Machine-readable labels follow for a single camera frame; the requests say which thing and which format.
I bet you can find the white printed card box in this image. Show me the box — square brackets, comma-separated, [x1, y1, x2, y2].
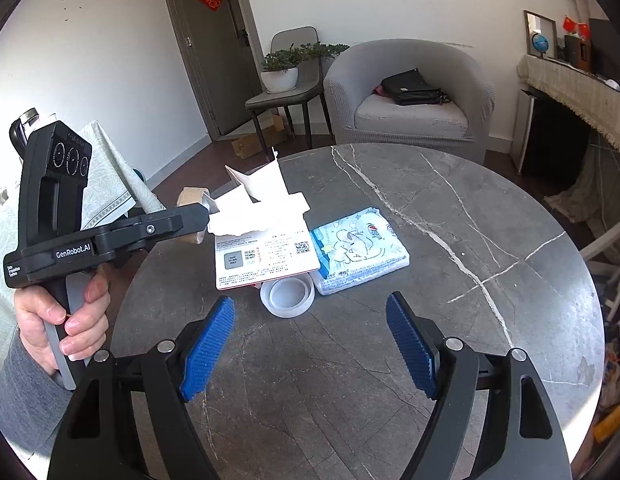
[214, 226, 319, 290]

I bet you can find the blue tissue pack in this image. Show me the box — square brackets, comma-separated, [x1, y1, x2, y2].
[310, 207, 410, 296]

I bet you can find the left forearm grey sleeve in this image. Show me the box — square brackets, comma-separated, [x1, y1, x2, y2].
[0, 333, 72, 458]

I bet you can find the person's left hand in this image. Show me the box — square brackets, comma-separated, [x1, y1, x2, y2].
[14, 264, 110, 376]

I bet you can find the patterned white tablecloth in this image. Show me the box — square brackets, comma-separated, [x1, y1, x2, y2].
[78, 120, 165, 230]

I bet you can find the black electric kettle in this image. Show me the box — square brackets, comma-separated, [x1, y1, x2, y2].
[8, 107, 40, 159]

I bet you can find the cardboard box on floor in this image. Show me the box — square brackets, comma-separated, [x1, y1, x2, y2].
[231, 115, 287, 159]

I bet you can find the grey armchair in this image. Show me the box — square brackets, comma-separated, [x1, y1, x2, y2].
[324, 39, 496, 164]

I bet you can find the black handbag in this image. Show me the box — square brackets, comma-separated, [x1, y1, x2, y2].
[380, 68, 450, 106]

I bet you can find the potted green plant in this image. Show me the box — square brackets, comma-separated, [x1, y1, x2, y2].
[260, 41, 349, 93]

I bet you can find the grey door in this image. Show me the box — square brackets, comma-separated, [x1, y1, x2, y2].
[165, 0, 262, 142]

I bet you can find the grey dining chair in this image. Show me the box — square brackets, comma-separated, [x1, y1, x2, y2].
[245, 26, 348, 160]

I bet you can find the beige fringed cabinet cloth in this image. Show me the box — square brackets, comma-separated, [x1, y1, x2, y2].
[516, 54, 620, 153]

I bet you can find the small blue globe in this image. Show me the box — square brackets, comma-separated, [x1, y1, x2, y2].
[530, 32, 550, 58]

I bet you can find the framed picture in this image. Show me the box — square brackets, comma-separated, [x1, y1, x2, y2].
[524, 10, 557, 58]

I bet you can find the black monitor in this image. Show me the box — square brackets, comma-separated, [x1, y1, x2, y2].
[589, 18, 620, 85]

